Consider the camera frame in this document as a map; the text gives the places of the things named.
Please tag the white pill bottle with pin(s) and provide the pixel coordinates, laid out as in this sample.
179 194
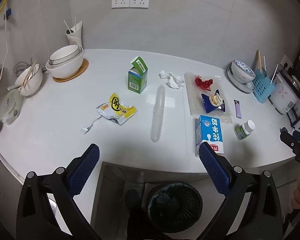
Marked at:
245 128

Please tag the black mesh waste bin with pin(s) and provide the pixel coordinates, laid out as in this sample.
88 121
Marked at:
175 205

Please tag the metal spoon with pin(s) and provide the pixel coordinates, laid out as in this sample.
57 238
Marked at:
13 87

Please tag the green carton box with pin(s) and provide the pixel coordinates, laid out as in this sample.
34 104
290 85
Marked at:
137 80

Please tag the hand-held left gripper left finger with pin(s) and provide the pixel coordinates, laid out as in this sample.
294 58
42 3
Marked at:
86 170

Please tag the small white bowl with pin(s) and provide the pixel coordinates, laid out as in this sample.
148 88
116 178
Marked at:
33 83

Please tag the purple sachet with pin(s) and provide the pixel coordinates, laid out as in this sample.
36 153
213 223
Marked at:
238 108

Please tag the wall socket with plug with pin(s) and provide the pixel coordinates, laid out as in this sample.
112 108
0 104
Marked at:
287 62

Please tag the white rice cooker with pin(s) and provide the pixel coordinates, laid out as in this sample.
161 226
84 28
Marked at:
283 92

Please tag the blue cookie wrapper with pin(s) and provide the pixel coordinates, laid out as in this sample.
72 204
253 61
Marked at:
212 102

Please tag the white bowl dark rim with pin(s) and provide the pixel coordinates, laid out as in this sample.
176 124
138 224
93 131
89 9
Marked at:
62 55

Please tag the clear plastic tube case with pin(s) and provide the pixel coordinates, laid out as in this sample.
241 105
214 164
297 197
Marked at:
158 112

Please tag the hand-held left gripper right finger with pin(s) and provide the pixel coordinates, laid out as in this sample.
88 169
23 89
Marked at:
215 170

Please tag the blue clip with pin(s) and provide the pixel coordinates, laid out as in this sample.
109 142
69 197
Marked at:
8 12

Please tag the red mesh net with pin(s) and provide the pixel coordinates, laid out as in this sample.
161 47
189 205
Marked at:
203 83

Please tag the white tapered cup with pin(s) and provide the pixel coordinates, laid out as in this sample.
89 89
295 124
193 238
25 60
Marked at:
76 38

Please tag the blue striped plate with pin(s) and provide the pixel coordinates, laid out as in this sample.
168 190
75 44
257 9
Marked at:
240 86

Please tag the crumpled white tissue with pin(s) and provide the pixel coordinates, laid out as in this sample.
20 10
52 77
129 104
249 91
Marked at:
172 80

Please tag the clear bubble wrap sheet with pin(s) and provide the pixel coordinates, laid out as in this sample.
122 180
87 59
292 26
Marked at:
195 100

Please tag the grey spoon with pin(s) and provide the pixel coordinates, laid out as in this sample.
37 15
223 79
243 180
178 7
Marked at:
264 73

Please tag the wooden chopsticks bundle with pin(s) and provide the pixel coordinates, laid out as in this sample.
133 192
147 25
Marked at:
258 60

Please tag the wooden chopstick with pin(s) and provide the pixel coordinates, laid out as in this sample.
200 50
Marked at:
30 73
27 76

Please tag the steel appliance panel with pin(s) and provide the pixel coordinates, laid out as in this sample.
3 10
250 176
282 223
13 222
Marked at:
5 182

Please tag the clear lidded container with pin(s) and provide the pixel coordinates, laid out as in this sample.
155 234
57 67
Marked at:
11 106

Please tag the blue perforated utensil holder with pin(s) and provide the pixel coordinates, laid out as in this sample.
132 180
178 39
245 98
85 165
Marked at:
263 87

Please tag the torn silver wrapper strip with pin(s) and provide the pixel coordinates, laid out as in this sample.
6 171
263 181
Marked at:
90 126

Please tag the black flat appliance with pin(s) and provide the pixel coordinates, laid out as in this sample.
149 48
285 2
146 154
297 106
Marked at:
296 115

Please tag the blue floral bowl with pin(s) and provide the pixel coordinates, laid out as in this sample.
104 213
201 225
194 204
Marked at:
245 67

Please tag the white plastic stick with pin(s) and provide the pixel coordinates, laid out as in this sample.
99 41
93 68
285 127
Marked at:
264 62
274 73

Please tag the white straw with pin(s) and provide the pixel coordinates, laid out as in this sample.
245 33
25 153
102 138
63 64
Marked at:
67 27
75 23

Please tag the person's trouser leg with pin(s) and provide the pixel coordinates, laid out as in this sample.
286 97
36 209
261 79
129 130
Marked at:
140 225

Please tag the round wooden coaster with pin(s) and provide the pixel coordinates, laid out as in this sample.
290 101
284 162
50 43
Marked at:
83 67

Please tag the large white bowl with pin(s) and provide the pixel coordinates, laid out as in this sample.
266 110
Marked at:
65 70

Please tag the blue white milk carton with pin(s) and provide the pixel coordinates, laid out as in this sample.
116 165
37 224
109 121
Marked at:
211 132

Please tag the yellow snack wrapper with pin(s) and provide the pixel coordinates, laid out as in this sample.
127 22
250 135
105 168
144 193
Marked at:
117 108

